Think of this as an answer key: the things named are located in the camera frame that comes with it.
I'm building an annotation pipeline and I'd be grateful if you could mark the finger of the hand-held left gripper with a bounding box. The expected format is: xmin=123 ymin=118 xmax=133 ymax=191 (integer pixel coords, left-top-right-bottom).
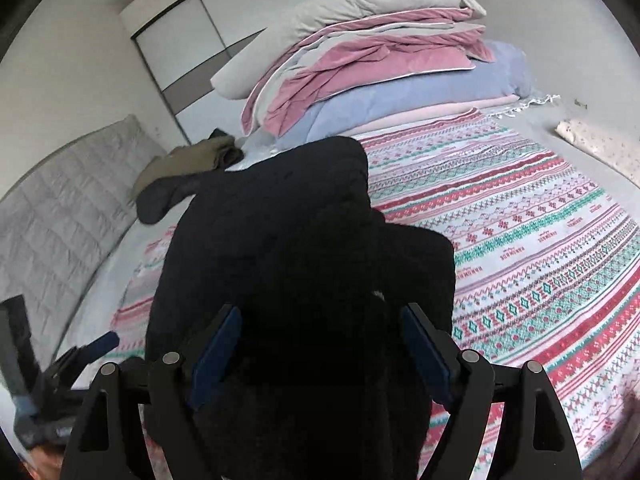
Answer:
xmin=50 ymin=330 xmax=121 ymax=386

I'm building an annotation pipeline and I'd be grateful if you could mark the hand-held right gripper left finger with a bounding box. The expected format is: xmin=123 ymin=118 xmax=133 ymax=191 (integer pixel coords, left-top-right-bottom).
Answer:
xmin=60 ymin=304 xmax=243 ymax=480

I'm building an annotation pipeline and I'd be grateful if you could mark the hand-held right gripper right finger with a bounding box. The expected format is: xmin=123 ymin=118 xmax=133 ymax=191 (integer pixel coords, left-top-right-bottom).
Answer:
xmin=400 ymin=302 xmax=583 ymax=480

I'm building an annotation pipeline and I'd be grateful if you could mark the black quilted coat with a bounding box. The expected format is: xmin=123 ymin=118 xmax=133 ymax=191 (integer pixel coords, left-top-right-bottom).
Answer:
xmin=135 ymin=135 xmax=457 ymax=480

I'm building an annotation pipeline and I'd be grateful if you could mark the patterned bed sheet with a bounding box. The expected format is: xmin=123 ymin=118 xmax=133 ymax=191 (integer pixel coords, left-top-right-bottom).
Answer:
xmin=110 ymin=107 xmax=640 ymax=480

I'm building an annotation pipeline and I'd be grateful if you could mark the grey quilted headboard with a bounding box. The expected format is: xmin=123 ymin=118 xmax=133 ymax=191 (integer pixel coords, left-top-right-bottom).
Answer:
xmin=0 ymin=114 xmax=168 ymax=376

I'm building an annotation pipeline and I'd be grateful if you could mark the olive and navy garment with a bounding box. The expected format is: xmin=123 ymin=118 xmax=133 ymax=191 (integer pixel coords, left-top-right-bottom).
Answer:
xmin=132 ymin=129 xmax=246 ymax=226

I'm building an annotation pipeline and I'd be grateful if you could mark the pale pink fringed blanket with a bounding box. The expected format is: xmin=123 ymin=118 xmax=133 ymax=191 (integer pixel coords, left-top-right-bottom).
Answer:
xmin=350 ymin=91 xmax=560 ymax=137

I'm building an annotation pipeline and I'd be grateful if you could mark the light blue quilt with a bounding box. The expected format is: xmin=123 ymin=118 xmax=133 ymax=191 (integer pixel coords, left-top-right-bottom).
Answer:
xmin=272 ymin=40 xmax=538 ymax=152

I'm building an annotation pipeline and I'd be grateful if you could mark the floral white cloth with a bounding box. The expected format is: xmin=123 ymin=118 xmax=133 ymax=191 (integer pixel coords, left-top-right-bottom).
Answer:
xmin=555 ymin=119 xmax=640 ymax=187

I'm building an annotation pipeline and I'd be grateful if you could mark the pink quilt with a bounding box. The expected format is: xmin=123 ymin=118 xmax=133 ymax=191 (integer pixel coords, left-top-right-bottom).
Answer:
xmin=241 ymin=7 xmax=496 ymax=137

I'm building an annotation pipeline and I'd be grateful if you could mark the white wardrobe with grey stripe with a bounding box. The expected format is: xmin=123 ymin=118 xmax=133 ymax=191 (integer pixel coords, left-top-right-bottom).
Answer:
xmin=119 ymin=0 xmax=316 ymax=146

